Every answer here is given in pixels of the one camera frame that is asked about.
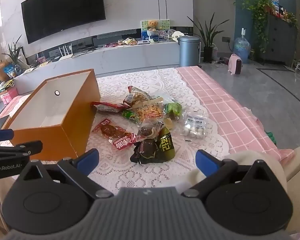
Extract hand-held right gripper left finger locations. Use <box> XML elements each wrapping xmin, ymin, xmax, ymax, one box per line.
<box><xmin>23</xmin><ymin>148</ymin><xmax>115</xmax><ymax>200</ymax></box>

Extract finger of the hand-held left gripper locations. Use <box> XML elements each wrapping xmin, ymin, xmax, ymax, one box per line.
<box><xmin>0</xmin><ymin>129</ymin><xmax>15</xmax><ymax>143</ymax></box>
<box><xmin>0</xmin><ymin>140</ymin><xmax>44</xmax><ymax>157</ymax></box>

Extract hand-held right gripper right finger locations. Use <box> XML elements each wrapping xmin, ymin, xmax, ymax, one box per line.
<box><xmin>182</xmin><ymin>149</ymin><xmax>272</xmax><ymax>198</ymax></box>

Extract red brown meat snack packet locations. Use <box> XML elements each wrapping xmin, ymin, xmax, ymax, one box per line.
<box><xmin>93</xmin><ymin>118</ymin><xmax>131</xmax><ymax>140</ymax></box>

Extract clear white ball snack packet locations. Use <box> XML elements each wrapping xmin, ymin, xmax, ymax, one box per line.
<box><xmin>183</xmin><ymin>109</ymin><xmax>208</xmax><ymax>138</ymax></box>

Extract orange cardboard box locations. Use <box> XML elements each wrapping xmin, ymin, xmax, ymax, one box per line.
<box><xmin>3</xmin><ymin>68</ymin><xmax>101</xmax><ymax>162</ymax></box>

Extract pale yellow snack packet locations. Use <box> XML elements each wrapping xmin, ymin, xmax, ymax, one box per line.
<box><xmin>163</xmin><ymin>117</ymin><xmax>176</xmax><ymax>131</ymax></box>

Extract long red snack packet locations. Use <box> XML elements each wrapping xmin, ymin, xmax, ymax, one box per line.
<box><xmin>90</xmin><ymin>101</ymin><xmax>126</xmax><ymax>113</ymax></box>

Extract green printed snack packet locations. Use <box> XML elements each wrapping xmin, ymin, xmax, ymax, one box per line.
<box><xmin>122</xmin><ymin>109</ymin><xmax>141</xmax><ymax>123</ymax></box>

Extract lime green snack packet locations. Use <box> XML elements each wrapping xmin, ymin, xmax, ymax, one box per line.
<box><xmin>164</xmin><ymin>102</ymin><xmax>183</xmax><ymax>120</ymax></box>

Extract clear brown egg snack packet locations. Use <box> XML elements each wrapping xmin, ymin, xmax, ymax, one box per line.
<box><xmin>137</xmin><ymin>122</ymin><xmax>165</xmax><ymax>141</ymax></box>

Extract clear orange cracker packet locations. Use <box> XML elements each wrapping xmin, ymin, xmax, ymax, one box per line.
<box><xmin>137</xmin><ymin>99</ymin><xmax>166</xmax><ymax>123</ymax></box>

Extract black notebook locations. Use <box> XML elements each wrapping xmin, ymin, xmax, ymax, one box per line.
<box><xmin>0</xmin><ymin>115</ymin><xmax>11</xmax><ymax>131</ymax></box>

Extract pink cardboard box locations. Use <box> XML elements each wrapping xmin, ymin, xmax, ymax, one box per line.
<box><xmin>0</xmin><ymin>86</ymin><xmax>18</xmax><ymax>105</ymax></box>

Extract yellow papers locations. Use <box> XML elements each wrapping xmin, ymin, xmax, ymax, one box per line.
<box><xmin>0</xmin><ymin>79</ymin><xmax>15</xmax><ymax>92</ymax></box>

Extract white lace tablecloth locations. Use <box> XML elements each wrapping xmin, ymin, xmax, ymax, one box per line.
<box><xmin>0</xmin><ymin>67</ymin><xmax>231</xmax><ymax>196</ymax></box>

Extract pink checked tablecloth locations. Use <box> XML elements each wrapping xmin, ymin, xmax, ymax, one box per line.
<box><xmin>0</xmin><ymin>66</ymin><xmax>295</xmax><ymax>163</ymax></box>

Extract brown round vase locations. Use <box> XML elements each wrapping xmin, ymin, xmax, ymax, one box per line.
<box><xmin>0</xmin><ymin>61</ymin><xmax>13</xmax><ymax>82</ymax></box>

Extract blue plastic bag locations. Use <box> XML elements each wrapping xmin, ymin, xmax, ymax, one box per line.
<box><xmin>3</xmin><ymin>63</ymin><xmax>16</xmax><ymax>77</ymax></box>

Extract green plastic object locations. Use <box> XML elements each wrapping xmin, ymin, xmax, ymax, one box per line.
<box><xmin>264</xmin><ymin>130</ymin><xmax>277</xmax><ymax>145</ymax></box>

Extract spiky green potted plant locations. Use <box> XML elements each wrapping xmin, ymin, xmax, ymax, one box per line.
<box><xmin>2</xmin><ymin>34</ymin><xmax>28</xmax><ymax>71</ymax></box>

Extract cream sofa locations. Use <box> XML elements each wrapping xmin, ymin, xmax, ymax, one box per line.
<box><xmin>187</xmin><ymin>146</ymin><xmax>300</xmax><ymax>240</ymax></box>

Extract white marble television cabinet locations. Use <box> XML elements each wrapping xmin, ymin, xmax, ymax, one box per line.
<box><xmin>13</xmin><ymin>39</ymin><xmax>181</xmax><ymax>98</ymax></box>

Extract white router with antennas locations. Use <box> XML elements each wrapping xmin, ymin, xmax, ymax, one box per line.
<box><xmin>58</xmin><ymin>43</ymin><xmax>75</xmax><ymax>62</ymax></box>

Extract pink space heater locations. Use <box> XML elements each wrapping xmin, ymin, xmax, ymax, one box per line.
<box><xmin>228</xmin><ymin>53</ymin><xmax>244</xmax><ymax>76</ymax></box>

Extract grey blue pedal bin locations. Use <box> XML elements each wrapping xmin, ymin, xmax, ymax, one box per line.
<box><xmin>179</xmin><ymin>35</ymin><xmax>202</xmax><ymax>67</ymax></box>

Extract long-leaf plant in black pot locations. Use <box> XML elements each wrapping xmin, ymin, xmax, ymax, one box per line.
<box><xmin>187</xmin><ymin>12</ymin><xmax>231</xmax><ymax>63</ymax></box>

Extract blue water jug with pump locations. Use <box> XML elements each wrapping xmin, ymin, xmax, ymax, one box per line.
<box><xmin>233</xmin><ymin>27</ymin><xmax>252</xmax><ymax>65</ymax></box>

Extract pile of snack bags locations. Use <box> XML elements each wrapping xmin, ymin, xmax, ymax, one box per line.
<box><xmin>118</xmin><ymin>37</ymin><xmax>137</xmax><ymax>46</ymax></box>

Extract black curved television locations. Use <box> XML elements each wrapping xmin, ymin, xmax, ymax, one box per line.
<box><xmin>21</xmin><ymin>0</ymin><xmax>106</xmax><ymax>45</ymax></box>

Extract grey blue chest of drawers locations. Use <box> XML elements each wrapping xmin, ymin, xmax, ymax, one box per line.
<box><xmin>261</xmin><ymin>13</ymin><xmax>299</xmax><ymax>67</ymax></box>

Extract teddy bear picture board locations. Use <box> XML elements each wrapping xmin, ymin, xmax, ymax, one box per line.
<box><xmin>140</xmin><ymin>19</ymin><xmax>171</xmax><ymax>38</ymax></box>

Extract trailing vine potted plant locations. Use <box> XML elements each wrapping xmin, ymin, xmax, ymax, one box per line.
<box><xmin>241</xmin><ymin>0</ymin><xmax>275</xmax><ymax>56</ymax></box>

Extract row of small ornaments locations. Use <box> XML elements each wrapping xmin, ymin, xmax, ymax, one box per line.
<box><xmin>271</xmin><ymin>0</ymin><xmax>298</xmax><ymax>28</ymax></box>

